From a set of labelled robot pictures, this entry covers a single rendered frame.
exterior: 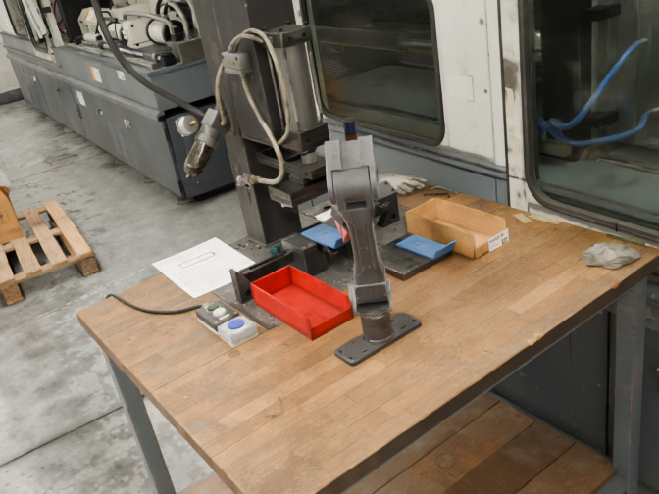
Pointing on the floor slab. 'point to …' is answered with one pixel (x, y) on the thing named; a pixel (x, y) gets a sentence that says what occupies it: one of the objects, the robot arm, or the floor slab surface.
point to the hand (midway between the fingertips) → (345, 238)
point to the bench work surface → (389, 378)
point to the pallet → (64, 227)
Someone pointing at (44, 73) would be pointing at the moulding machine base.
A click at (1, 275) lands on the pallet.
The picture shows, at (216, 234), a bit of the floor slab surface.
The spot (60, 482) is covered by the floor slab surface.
